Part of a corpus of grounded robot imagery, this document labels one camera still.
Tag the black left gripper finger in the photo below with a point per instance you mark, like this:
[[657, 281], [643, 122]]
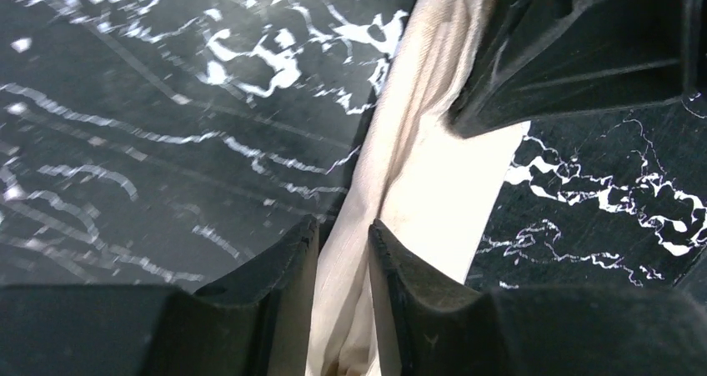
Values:
[[253, 321], [554, 58], [428, 324]]

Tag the beige cloth napkin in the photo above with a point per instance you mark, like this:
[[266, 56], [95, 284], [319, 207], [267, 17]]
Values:
[[432, 189]]

